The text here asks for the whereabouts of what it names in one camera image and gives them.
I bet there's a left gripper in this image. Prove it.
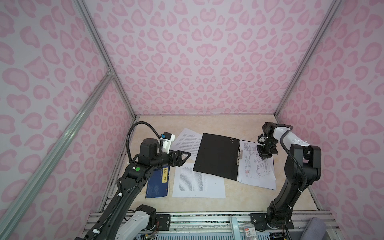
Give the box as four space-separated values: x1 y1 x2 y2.
151 148 191 170

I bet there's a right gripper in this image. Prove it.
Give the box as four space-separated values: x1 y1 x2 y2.
256 138 279 160

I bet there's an orange and black folder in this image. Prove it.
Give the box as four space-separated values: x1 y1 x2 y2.
193 133 242 182

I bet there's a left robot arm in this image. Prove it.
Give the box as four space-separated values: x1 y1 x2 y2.
84 121 191 240

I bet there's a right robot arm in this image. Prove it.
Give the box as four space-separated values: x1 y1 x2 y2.
251 122 322 232

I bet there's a front printed paper sheet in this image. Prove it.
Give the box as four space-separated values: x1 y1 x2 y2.
172 163 226 199

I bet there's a blue book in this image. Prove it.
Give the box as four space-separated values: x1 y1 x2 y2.
146 167 170 199

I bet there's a small red label bag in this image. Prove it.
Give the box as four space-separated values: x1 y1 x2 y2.
242 224 258 240

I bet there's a grey cloth roll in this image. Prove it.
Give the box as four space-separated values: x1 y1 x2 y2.
301 217 327 240

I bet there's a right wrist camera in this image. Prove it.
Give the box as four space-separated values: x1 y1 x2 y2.
258 122 280 145

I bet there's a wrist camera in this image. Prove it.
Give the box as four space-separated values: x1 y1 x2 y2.
139 132 177 155
258 122 280 145

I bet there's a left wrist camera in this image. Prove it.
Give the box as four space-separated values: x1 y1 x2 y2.
139 132 177 155

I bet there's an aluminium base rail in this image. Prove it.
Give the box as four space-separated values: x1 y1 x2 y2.
82 206 344 240

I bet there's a light blue handle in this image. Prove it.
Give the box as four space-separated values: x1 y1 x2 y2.
230 217 242 240

